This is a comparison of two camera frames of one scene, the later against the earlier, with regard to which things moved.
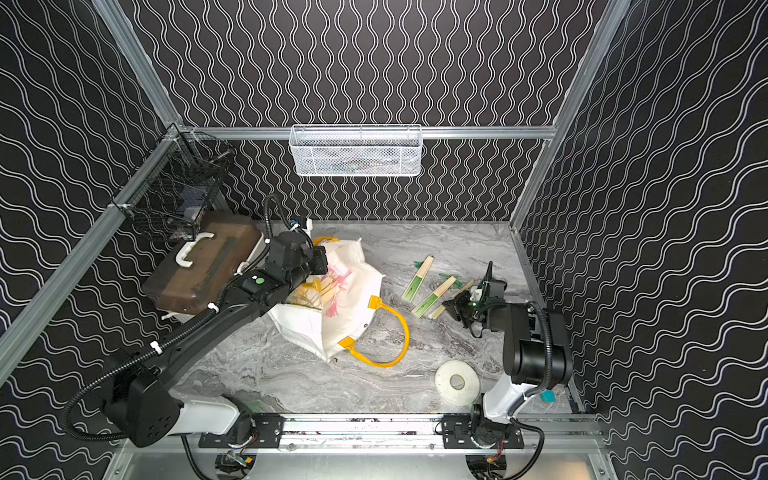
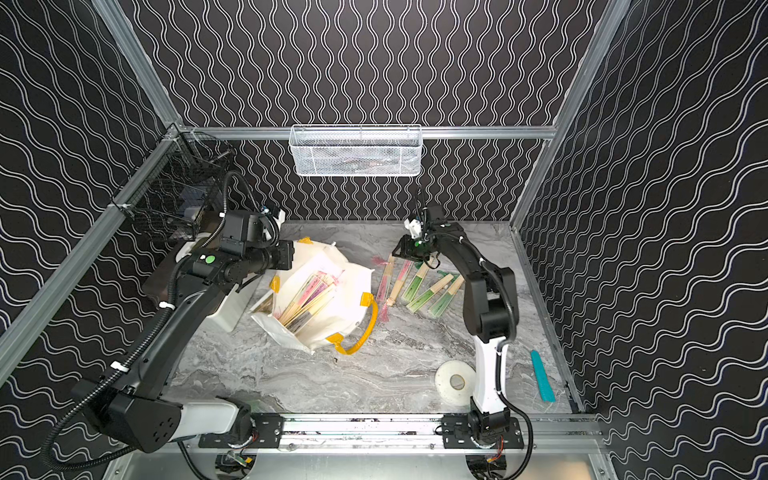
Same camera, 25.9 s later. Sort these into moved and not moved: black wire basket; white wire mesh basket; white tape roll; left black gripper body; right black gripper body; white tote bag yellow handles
Moved: right black gripper body; left black gripper body; white tote bag yellow handles
Not moved: white tape roll; black wire basket; white wire mesh basket
